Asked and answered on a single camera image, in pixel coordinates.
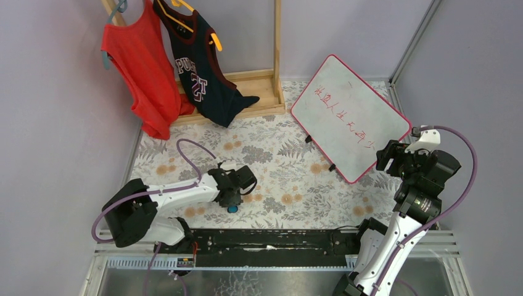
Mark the red tank top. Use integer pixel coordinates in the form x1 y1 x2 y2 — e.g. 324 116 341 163
101 1 195 140

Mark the teal clothes hanger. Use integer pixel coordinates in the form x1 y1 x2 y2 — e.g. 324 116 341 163
100 0 128 70

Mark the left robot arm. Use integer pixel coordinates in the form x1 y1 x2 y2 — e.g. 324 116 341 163
91 165 257 248

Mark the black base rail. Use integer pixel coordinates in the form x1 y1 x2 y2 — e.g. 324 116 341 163
159 229 361 269

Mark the navy basketball jersey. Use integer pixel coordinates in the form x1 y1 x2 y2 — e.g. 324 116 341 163
153 1 260 128

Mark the wooden clothes rack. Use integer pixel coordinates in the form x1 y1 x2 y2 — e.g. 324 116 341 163
100 0 286 126

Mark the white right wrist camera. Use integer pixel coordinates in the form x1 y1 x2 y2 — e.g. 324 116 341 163
406 129 441 154

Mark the floral table mat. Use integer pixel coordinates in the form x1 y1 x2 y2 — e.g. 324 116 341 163
131 81 400 229

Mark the yellow clothes hanger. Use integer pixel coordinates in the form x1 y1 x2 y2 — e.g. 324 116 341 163
157 1 223 52

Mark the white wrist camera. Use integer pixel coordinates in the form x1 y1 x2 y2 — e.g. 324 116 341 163
406 129 441 154
218 160 237 171

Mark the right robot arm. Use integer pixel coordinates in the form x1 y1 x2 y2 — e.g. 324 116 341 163
333 140 461 295

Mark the pink framed whiteboard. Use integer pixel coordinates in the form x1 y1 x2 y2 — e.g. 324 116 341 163
291 54 412 184

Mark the wire whiteboard stand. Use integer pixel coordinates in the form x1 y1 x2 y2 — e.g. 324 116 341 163
305 134 337 172

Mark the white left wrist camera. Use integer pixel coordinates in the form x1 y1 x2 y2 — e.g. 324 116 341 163
218 160 237 171

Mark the blue whiteboard eraser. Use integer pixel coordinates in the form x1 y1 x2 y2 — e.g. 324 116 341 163
227 206 239 213

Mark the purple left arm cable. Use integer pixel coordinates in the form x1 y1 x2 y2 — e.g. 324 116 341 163
90 139 217 296

